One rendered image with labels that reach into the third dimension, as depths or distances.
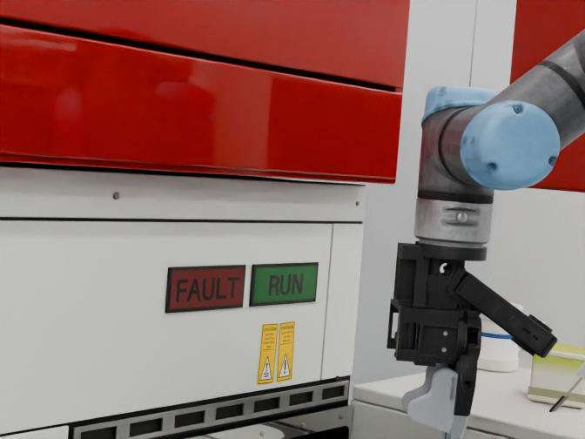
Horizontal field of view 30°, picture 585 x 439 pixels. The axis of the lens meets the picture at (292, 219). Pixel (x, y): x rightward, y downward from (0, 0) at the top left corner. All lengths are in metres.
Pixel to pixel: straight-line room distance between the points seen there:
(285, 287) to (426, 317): 0.26
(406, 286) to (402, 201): 3.02
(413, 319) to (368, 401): 0.35
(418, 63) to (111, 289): 3.14
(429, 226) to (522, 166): 0.15
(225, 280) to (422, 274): 0.24
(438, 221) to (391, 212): 2.99
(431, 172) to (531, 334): 0.19
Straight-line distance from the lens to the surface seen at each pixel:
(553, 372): 1.41
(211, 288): 1.18
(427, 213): 1.07
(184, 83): 1.07
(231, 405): 1.24
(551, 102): 0.98
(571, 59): 1.00
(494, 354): 1.59
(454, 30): 4.36
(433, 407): 1.10
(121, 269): 1.09
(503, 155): 0.94
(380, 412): 1.39
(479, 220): 1.07
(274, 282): 1.26
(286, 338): 1.29
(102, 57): 1.00
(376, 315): 4.05
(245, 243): 1.22
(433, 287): 1.08
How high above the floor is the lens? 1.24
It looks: 3 degrees down
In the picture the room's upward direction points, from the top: 4 degrees clockwise
